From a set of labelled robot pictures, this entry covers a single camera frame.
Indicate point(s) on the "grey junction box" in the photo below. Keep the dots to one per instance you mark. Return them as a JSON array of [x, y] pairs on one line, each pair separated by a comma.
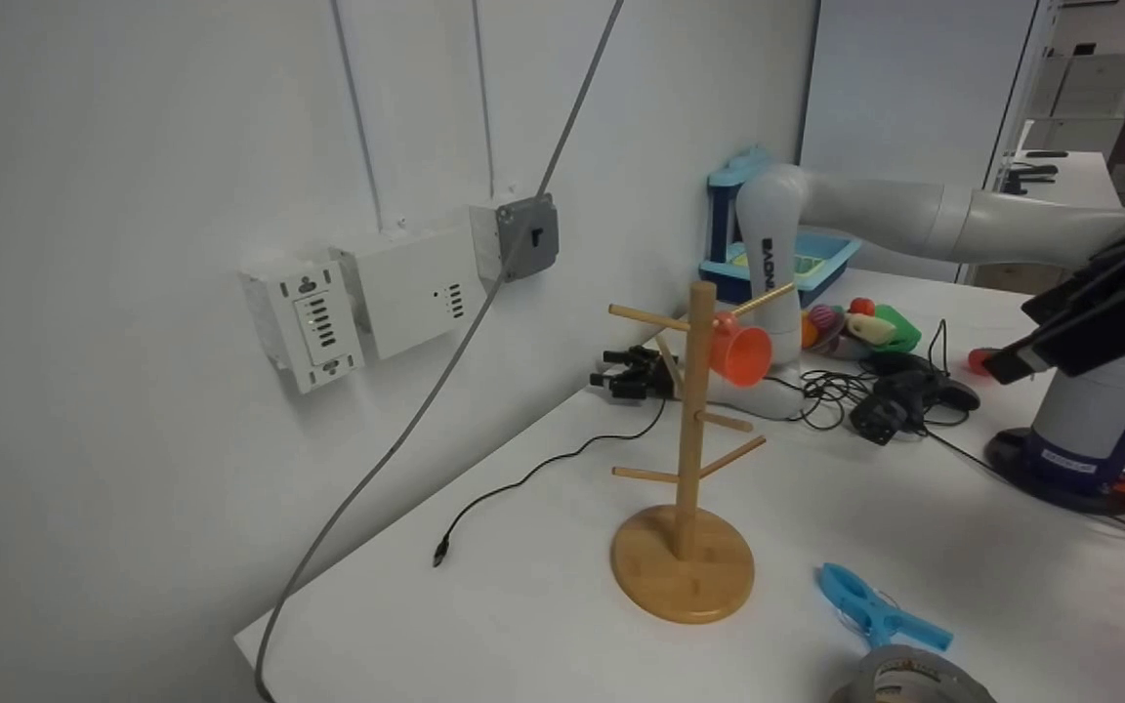
[[522, 234]]

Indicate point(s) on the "blue plastic clamp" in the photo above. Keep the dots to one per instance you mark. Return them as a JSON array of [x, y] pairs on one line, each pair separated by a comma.
[[877, 612]]

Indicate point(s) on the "wooden mug tree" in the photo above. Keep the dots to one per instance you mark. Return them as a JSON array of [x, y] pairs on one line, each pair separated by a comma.
[[683, 548]]

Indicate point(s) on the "grey duct tape roll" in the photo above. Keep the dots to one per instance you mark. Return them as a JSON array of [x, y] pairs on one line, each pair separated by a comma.
[[907, 682]]

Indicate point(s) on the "white wall conduit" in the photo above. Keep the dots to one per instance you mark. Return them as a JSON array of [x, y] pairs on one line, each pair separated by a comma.
[[357, 120], [486, 100]]

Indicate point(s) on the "grey Kinova robot arm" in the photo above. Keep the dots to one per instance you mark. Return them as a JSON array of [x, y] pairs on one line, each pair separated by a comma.
[[900, 216]]

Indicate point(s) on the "white background desk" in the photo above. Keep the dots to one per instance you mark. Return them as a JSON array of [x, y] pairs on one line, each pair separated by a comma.
[[1053, 170]]

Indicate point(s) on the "blue toy storage box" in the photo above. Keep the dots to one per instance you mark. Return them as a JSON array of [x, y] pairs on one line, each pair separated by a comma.
[[779, 254]]

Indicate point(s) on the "large white wall box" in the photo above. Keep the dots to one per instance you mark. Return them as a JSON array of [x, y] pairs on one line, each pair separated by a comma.
[[409, 290]]

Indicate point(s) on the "striped toy ball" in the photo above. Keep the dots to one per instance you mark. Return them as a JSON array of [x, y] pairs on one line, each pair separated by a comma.
[[823, 325]]

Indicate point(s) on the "small white socket box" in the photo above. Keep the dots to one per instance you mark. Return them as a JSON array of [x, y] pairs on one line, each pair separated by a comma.
[[306, 319]]

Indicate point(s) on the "red push button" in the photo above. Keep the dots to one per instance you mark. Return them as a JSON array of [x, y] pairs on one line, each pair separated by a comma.
[[978, 362]]

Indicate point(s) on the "green plastic toy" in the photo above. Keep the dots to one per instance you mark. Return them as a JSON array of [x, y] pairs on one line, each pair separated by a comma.
[[885, 328]]

